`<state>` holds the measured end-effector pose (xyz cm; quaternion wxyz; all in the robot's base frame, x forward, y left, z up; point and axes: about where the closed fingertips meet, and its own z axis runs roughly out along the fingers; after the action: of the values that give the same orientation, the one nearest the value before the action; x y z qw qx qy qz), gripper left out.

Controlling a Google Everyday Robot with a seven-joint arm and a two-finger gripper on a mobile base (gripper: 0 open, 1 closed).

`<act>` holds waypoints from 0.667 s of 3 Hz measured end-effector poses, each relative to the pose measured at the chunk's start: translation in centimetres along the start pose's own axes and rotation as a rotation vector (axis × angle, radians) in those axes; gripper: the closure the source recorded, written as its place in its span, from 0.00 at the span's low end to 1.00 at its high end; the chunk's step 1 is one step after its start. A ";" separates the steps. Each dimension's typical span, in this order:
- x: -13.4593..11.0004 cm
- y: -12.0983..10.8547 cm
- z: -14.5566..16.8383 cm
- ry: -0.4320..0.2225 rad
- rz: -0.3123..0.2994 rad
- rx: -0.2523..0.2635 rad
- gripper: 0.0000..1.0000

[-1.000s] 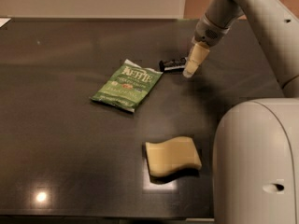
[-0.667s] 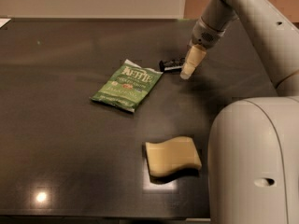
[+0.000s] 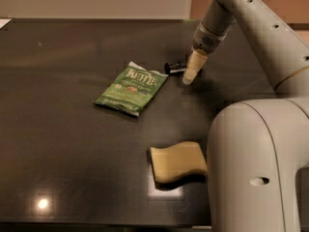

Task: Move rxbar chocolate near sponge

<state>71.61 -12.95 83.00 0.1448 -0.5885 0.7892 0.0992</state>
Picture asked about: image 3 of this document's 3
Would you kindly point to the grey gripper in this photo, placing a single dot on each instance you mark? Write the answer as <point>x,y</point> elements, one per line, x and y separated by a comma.
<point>206,40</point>

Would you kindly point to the black rxbar chocolate bar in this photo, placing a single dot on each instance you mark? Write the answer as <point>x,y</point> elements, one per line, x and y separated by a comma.
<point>175,67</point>

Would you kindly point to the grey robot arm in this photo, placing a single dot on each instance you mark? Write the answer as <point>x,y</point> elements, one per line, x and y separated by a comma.
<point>256,148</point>

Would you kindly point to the yellow wavy sponge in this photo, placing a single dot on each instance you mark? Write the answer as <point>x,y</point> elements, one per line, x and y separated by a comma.
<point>178,161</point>

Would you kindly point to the green Kettle chips bag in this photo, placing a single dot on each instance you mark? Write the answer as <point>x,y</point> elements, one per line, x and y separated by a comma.
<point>132,89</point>

